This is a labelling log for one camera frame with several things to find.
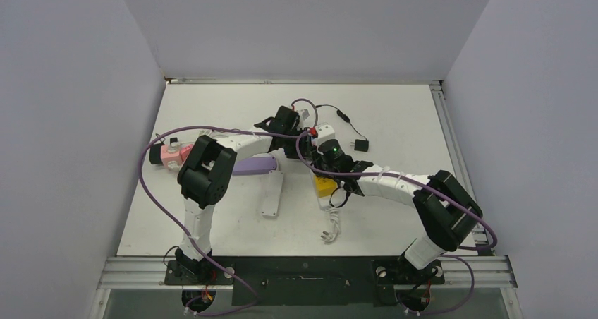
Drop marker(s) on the white flat power strip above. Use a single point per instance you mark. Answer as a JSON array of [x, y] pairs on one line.
[[272, 194]]

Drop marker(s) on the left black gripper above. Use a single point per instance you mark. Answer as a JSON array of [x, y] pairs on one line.
[[304, 146]]

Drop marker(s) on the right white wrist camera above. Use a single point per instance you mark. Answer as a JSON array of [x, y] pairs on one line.
[[321, 133]]

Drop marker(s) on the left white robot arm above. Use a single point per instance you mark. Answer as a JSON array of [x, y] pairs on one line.
[[206, 173]]

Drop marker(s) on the pink cube socket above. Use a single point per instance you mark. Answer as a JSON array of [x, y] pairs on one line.
[[172, 158]]

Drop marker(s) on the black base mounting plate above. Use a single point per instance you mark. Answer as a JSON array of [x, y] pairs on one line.
[[309, 281]]

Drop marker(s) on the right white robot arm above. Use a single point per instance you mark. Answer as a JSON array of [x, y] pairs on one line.
[[446, 210]]

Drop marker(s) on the yellow cube plug adapter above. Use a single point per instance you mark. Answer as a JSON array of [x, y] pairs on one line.
[[324, 187]]

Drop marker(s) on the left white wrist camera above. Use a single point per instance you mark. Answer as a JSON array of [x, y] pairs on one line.
[[304, 114]]

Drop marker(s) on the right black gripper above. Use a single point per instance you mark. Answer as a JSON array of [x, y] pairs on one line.
[[317, 159]]

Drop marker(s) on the purple power strip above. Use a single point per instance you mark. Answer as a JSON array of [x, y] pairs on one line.
[[255, 166]]

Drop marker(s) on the white multi-socket power strip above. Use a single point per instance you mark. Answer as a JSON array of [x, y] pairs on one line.
[[323, 203]]

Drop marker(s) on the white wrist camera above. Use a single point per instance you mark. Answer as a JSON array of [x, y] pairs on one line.
[[304, 114], [321, 133]]

